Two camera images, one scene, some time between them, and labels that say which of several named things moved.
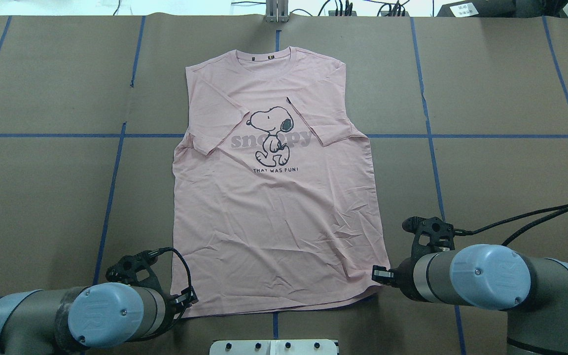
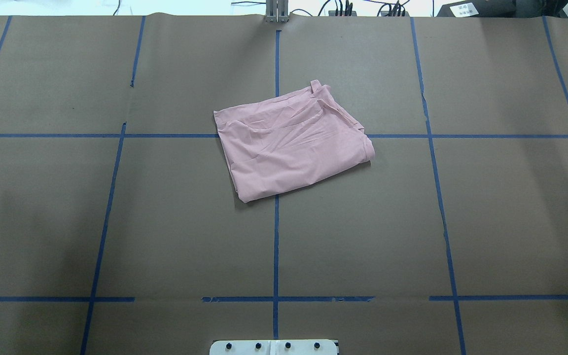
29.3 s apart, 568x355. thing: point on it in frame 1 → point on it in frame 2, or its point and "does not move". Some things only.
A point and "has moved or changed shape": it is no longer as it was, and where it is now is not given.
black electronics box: [551, 9] does not move
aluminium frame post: [277, 11] does not move
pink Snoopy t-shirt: [277, 203] has moved or changed shape
